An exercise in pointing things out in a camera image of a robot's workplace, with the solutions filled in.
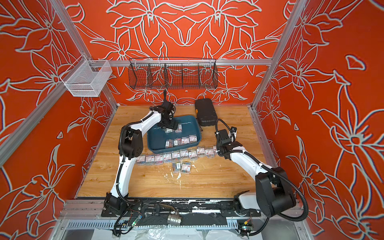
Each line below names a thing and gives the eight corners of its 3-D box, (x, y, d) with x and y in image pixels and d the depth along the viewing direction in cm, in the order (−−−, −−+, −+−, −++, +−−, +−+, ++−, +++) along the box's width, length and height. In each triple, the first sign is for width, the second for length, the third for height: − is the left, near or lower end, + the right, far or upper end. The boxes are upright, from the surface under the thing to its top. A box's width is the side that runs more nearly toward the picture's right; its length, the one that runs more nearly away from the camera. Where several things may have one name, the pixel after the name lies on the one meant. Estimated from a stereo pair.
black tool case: (200, 127, 107) (200, 123, 103) (194, 103, 124) (194, 98, 119) (218, 125, 108) (219, 120, 104) (210, 101, 125) (211, 97, 121)
